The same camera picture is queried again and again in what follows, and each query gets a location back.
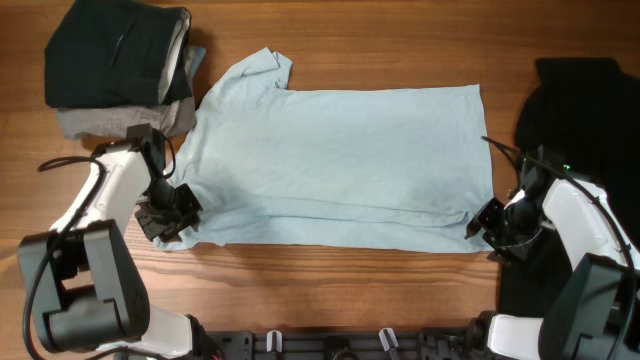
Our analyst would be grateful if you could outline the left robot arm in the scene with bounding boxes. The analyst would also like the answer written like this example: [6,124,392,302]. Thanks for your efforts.
[18,124,214,359]

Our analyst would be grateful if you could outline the light blue t-shirt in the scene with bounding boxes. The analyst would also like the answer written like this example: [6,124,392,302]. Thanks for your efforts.
[168,49,493,253]

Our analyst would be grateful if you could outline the black t-shirt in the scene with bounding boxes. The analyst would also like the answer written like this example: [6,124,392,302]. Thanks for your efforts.
[498,58,639,317]

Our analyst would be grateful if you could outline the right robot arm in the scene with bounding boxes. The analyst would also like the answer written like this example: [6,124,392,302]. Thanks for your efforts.
[460,145,639,359]

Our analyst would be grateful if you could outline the folded dark green trousers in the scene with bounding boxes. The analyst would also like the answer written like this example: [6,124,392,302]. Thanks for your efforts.
[44,0,193,108]

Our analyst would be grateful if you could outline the folded blue garment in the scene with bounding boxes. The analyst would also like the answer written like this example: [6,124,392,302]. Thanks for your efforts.
[189,46,206,78]

